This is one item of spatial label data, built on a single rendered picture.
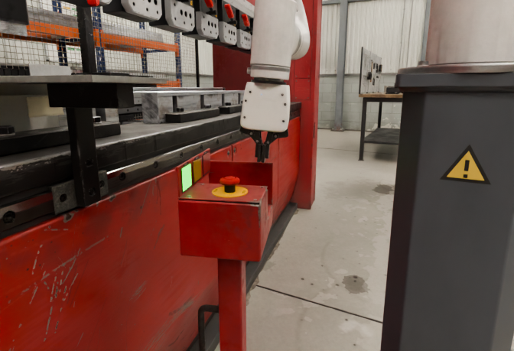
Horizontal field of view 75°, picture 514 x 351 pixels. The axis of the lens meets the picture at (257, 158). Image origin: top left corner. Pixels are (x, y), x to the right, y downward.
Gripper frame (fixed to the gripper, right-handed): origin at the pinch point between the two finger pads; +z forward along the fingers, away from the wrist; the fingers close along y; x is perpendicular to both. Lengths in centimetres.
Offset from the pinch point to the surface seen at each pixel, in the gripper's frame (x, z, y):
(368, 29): 721, -148, 113
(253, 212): -15.0, 8.3, 1.3
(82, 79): -29.6, -13.4, -21.6
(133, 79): -21.4, -13.7, -18.8
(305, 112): 193, 4, 6
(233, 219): -15.0, 10.2, -2.3
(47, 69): -18.5, -14.1, -36.3
